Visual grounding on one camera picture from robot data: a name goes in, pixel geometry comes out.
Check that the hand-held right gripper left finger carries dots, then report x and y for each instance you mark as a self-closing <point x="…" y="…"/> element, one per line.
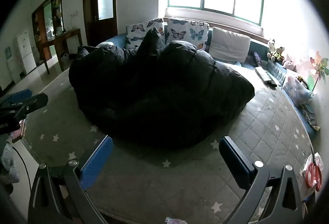
<point x="96" y="162"/>

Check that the dark wooden door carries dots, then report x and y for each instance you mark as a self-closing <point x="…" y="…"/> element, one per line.
<point x="102" y="31"/>

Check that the person's left hand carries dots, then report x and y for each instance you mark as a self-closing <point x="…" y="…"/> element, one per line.
<point x="20" y="132"/>

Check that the white plastic bag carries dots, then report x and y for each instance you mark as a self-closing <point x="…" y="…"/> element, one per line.
<point x="303" y="170"/>

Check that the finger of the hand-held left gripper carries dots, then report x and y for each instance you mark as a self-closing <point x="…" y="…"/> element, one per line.
<point x="30" y="104"/>
<point x="19" y="96"/>

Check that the pink plush toy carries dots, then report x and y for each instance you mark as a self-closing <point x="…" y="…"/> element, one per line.
<point x="290" y="64"/>

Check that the wooden side table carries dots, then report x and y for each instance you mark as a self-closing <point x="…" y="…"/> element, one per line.
<point x="61" y="38"/>

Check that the colourful pinwheel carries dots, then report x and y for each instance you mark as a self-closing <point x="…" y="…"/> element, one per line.
<point x="318" y="66"/>

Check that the black and white plush toy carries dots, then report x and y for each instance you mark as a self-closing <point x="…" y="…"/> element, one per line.
<point x="271" y="44"/>

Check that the black down jacket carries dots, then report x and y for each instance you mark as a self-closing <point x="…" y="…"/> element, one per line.
<point x="154" y="90"/>

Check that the plain white pillow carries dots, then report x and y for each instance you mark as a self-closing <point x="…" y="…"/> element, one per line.
<point x="228" y="44"/>

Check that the plush toy in green clothes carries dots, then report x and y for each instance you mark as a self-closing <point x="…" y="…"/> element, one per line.
<point x="279" y="53"/>

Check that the person's left forearm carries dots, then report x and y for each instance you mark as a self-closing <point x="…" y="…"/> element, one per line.
<point x="7" y="162"/>

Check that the small purple item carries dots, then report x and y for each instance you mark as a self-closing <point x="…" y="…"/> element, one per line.
<point x="256" y="57"/>

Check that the wooden display cabinet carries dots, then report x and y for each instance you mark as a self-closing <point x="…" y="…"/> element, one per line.
<point x="38" y="23"/>

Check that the blue curved sofa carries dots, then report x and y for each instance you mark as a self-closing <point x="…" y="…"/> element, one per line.
<point x="120" y="40"/>

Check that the clear plastic bag of toys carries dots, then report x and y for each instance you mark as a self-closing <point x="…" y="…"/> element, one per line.
<point x="295" y="90"/>

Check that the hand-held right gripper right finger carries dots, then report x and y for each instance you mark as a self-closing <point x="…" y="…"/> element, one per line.
<point x="235" y="162"/>

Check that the butterfly print pillow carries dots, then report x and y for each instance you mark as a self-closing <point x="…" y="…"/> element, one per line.
<point x="185" y="31"/>
<point x="136" y="31"/>

